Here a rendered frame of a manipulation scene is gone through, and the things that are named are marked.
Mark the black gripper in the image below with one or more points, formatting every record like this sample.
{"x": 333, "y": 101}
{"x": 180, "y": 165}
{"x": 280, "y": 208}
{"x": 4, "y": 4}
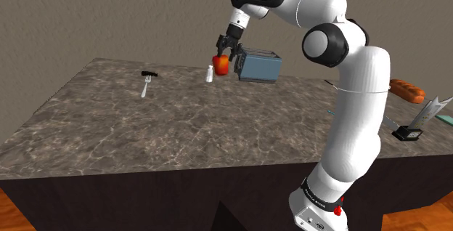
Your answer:
{"x": 233, "y": 34}

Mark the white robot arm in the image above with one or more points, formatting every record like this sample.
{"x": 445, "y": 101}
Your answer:
{"x": 357, "y": 117}

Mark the red bell pepper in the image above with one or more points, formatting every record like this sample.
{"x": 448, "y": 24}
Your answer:
{"x": 221, "y": 65}

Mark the white salt shaker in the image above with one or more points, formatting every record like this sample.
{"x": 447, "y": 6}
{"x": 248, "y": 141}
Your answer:
{"x": 210, "y": 75}

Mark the blue toaster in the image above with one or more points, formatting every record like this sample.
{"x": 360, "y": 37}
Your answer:
{"x": 262, "y": 67}

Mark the small black bar-shaped object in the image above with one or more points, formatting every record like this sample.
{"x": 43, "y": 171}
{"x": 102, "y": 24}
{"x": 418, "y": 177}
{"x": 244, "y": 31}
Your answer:
{"x": 149, "y": 73}

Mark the silver fork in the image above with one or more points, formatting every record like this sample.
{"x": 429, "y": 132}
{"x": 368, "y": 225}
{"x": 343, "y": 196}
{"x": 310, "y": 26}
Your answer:
{"x": 145, "y": 88}

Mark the thin black stick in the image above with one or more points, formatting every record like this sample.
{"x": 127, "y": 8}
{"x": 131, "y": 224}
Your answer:
{"x": 332, "y": 84}

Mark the brown bread loaf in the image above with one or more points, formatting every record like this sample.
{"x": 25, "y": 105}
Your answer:
{"x": 407, "y": 90}

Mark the teal flat object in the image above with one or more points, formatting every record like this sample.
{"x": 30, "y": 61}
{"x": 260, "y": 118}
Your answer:
{"x": 446, "y": 119}

